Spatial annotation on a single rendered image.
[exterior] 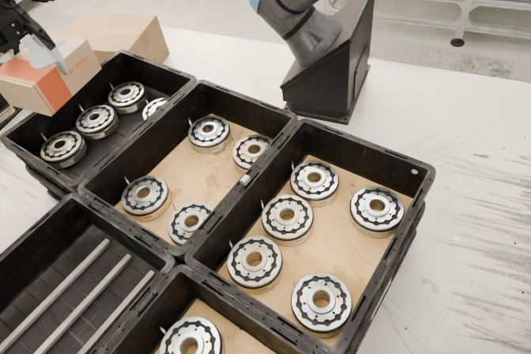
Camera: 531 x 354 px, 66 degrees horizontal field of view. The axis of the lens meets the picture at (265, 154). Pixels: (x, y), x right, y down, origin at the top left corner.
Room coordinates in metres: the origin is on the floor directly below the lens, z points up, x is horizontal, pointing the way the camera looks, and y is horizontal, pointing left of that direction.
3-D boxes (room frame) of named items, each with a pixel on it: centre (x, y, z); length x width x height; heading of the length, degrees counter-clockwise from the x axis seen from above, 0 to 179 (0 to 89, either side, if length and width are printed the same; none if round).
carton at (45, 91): (0.75, 0.41, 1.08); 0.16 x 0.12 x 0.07; 148
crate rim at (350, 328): (0.40, -0.07, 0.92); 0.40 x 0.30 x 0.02; 138
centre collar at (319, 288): (0.27, -0.05, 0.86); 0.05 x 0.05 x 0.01
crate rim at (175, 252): (0.60, 0.15, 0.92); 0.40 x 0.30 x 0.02; 138
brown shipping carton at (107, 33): (1.30, 0.47, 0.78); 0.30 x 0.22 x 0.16; 67
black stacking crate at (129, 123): (0.80, 0.37, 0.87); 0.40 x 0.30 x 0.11; 138
